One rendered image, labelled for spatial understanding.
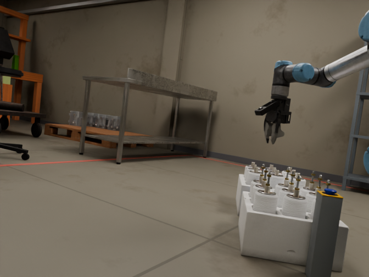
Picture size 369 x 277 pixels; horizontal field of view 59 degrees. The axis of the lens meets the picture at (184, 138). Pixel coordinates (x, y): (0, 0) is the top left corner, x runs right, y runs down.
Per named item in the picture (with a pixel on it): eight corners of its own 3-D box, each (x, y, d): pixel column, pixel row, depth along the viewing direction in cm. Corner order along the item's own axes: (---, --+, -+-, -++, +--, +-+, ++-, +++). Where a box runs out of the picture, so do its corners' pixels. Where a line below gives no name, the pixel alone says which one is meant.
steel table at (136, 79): (208, 158, 442) (217, 92, 436) (118, 165, 303) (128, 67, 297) (171, 150, 477) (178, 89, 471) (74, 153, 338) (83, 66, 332)
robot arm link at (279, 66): (284, 59, 139) (271, 61, 147) (280, 84, 140) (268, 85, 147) (298, 62, 142) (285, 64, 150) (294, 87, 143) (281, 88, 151)
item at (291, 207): (290, 245, 129) (296, 200, 128) (272, 236, 138) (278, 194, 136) (306, 243, 134) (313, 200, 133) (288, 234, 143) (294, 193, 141)
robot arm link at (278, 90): (279, 85, 140) (267, 86, 148) (278, 95, 141) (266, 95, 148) (292, 87, 143) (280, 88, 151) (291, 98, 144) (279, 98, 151)
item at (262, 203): (244, 232, 138) (250, 190, 137) (258, 229, 144) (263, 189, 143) (263, 241, 131) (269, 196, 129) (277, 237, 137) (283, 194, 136)
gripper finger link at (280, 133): (285, 144, 144) (286, 123, 145) (274, 143, 142) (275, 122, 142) (280, 144, 147) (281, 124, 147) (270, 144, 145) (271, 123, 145)
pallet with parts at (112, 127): (155, 147, 494) (158, 121, 491) (105, 148, 412) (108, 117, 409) (94, 135, 571) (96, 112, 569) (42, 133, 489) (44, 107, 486)
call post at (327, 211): (324, 276, 122) (336, 194, 119) (330, 285, 115) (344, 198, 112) (304, 272, 122) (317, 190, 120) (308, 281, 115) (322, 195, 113)
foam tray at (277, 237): (315, 237, 165) (320, 202, 164) (342, 272, 126) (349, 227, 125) (238, 224, 170) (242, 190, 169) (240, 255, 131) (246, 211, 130)
